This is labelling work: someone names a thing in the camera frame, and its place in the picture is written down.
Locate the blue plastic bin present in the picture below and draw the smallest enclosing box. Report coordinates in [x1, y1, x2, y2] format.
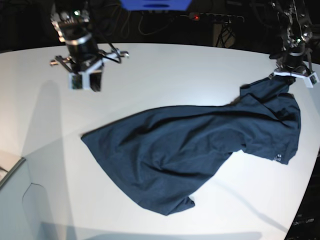
[120, 0, 192, 11]

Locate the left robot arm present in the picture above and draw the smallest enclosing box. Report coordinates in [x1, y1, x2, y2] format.
[269, 0, 313, 78]

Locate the black power strip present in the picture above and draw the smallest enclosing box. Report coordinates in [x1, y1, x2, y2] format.
[181, 12, 245, 24]

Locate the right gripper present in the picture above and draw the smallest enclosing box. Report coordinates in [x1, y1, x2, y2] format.
[49, 37, 129, 92]

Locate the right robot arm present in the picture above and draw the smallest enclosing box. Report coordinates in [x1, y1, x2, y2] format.
[49, 0, 129, 92]

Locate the dark blue t-shirt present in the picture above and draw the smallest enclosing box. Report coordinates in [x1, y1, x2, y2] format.
[81, 76, 301, 216]

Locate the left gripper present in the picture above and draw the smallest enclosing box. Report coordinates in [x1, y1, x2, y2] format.
[269, 47, 313, 75]

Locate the grey looped cable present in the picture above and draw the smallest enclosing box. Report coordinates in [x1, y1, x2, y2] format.
[103, 9, 176, 36]

